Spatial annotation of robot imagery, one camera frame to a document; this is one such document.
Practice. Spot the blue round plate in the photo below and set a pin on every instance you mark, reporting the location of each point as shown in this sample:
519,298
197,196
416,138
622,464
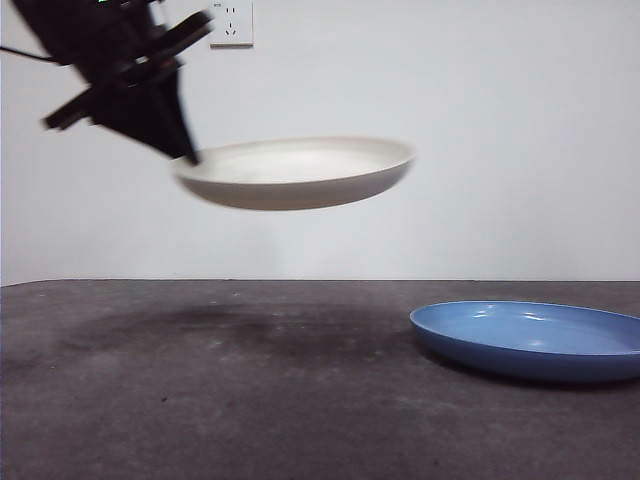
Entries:
520,345

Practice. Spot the white wall power socket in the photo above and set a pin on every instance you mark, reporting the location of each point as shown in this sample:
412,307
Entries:
235,27

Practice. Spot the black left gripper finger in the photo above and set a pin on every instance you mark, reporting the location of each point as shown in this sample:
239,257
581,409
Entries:
145,112
187,125

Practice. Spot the white round plate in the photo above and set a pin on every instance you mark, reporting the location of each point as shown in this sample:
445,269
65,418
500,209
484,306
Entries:
295,172

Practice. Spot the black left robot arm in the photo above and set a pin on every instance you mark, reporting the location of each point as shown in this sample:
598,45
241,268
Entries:
90,35

